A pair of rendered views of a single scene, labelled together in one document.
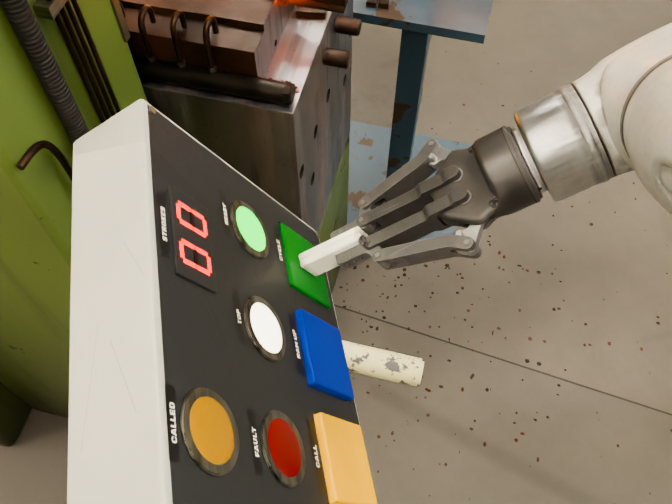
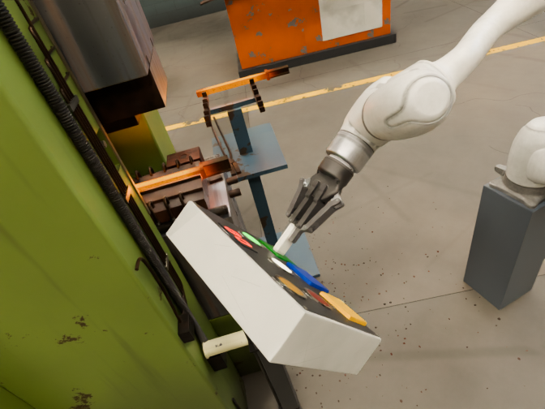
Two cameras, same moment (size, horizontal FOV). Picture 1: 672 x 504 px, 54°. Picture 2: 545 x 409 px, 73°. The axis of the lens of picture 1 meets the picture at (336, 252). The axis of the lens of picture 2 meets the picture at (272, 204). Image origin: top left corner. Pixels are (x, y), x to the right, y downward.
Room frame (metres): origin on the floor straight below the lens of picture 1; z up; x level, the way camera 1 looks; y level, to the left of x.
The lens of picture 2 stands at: (-0.21, 0.17, 1.60)
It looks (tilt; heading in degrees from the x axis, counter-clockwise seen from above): 39 degrees down; 344
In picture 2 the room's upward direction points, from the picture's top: 15 degrees counter-clockwise
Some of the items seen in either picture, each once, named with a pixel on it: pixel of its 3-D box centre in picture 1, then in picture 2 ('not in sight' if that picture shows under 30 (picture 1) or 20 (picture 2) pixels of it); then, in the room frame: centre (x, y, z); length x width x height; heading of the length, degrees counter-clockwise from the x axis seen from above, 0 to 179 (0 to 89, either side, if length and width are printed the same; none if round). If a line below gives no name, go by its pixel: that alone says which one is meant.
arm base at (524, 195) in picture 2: not in sight; (523, 178); (0.46, -0.98, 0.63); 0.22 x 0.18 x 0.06; 0
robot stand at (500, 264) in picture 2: not in sight; (509, 242); (0.44, -0.98, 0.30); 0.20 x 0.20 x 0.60; 0
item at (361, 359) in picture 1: (285, 341); (275, 328); (0.42, 0.08, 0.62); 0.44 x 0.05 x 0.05; 76
